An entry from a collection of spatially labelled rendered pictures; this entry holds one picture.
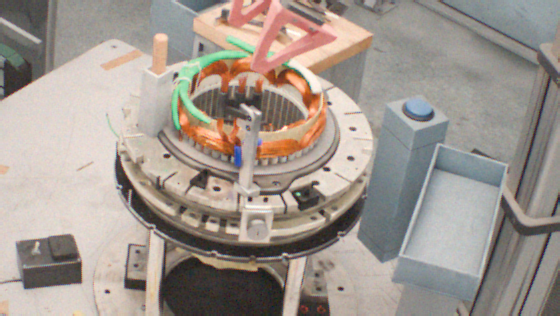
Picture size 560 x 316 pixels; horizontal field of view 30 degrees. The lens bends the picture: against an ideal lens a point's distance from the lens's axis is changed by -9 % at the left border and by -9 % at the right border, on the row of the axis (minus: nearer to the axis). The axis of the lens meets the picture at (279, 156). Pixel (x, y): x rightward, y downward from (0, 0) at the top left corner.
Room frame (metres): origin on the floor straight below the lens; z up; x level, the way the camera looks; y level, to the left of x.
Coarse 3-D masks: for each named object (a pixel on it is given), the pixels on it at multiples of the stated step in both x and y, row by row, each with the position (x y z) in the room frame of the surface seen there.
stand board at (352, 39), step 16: (208, 16) 1.48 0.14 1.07; (208, 32) 1.45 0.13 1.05; (224, 32) 1.44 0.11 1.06; (240, 32) 1.44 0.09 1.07; (256, 32) 1.45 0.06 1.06; (288, 32) 1.47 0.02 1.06; (304, 32) 1.47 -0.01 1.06; (352, 32) 1.50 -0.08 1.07; (368, 32) 1.51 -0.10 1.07; (224, 48) 1.43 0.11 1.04; (240, 48) 1.41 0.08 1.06; (272, 48) 1.41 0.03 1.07; (320, 48) 1.43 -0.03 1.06; (336, 48) 1.44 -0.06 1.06; (352, 48) 1.46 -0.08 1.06; (304, 64) 1.38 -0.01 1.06; (320, 64) 1.40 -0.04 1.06
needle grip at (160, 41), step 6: (156, 36) 1.13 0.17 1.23; (162, 36) 1.13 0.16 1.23; (156, 42) 1.12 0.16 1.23; (162, 42) 1.12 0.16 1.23; (156, 48) 1.12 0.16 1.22; (162, 48) 1.12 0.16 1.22; (156, 54) 1.12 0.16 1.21; (162, 54) 1.12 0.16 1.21; (156, 60) 1.12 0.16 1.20; (162, 60) 1.12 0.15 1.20; (156, 66) 1.12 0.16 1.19; (162, 66) 1.13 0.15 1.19; (156, 72) 1.12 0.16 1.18; (162, 72) 1.13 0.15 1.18
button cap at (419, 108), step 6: (408, 102) 1.36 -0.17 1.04; (414, 102) 1.36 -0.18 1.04; (420, 102) 1.37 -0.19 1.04; (426, 102) 1.37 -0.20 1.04; (408, 108) 1.35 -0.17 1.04; (414, 108) 1.35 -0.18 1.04; (420, 108) 1.35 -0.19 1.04; (426, 108) 1.36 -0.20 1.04; (414, 114) 1.34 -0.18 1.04; (420, 114) 1.34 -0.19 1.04; (426, 114) 1.34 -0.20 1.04
